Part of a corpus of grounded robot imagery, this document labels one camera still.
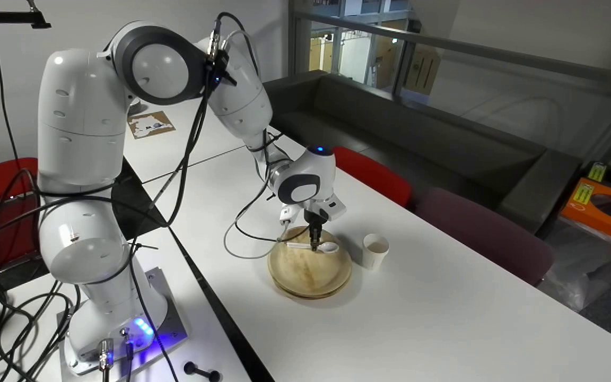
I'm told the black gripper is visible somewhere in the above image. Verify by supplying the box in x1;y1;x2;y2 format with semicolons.
299;199;333;252

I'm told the white plastic spoon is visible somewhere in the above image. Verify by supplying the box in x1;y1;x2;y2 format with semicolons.
312;241;342;258

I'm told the round beige bowl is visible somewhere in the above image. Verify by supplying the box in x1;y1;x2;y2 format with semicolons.
267;227;353;302

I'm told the white paper cup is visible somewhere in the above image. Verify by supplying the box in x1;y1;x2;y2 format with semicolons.
361;231;390;271

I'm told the grey sofa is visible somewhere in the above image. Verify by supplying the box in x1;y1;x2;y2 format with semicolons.
261;71;584;231

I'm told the maroon chair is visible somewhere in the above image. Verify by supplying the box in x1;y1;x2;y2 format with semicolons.
413;188;555;287

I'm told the black dumbbell-shaped knob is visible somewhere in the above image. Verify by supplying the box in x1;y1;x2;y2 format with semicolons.
183;359;223;382

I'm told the yellow sign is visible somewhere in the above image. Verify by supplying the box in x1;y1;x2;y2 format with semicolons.
401;42;444;95

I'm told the brown printed paper sheet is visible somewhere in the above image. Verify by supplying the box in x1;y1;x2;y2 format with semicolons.
125;108;178;143

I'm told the metal glass railing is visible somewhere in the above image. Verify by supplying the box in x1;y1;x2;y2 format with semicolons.
289;4;611;105

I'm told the orange box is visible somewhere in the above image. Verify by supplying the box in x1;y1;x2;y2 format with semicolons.
557;176;611;250

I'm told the black overhead bar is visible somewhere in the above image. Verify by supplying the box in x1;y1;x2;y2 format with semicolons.
0;8;53;32

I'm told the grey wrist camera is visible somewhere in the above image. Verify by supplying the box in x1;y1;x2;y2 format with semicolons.
322;198;348;218

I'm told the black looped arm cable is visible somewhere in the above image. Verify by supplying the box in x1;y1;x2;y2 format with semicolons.
220;135;301;263

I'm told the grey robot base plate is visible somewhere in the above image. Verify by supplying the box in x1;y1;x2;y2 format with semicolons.
58;265;191;376

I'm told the black cable bundle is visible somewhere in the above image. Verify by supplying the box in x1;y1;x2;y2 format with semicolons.
0;271;81;382

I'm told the black hanging cable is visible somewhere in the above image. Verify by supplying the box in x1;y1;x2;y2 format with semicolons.
0;0;21;164

